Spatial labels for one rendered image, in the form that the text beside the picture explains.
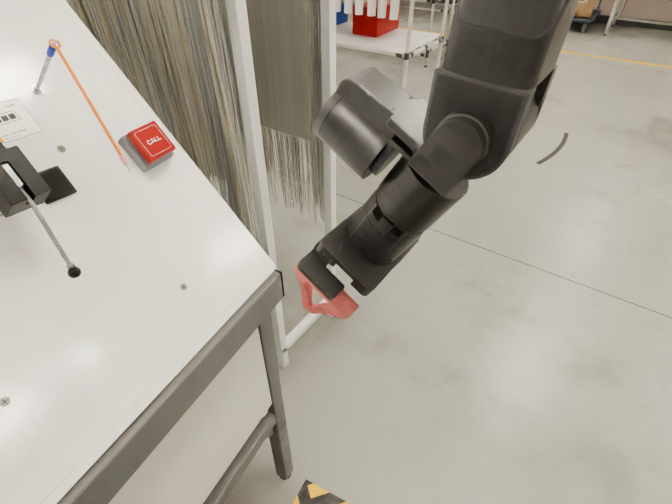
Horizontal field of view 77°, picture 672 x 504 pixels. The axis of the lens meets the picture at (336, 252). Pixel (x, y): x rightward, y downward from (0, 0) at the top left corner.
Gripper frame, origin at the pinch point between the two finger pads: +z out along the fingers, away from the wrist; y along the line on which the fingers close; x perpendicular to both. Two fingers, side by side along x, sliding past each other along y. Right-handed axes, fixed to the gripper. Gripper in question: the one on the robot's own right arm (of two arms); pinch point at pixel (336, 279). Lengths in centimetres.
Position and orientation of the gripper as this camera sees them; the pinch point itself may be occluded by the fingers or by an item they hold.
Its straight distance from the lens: 47.6
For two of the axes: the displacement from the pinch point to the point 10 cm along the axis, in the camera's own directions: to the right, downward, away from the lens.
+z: -4.0, 4.9, 7.7
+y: -5.7, 5.2, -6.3
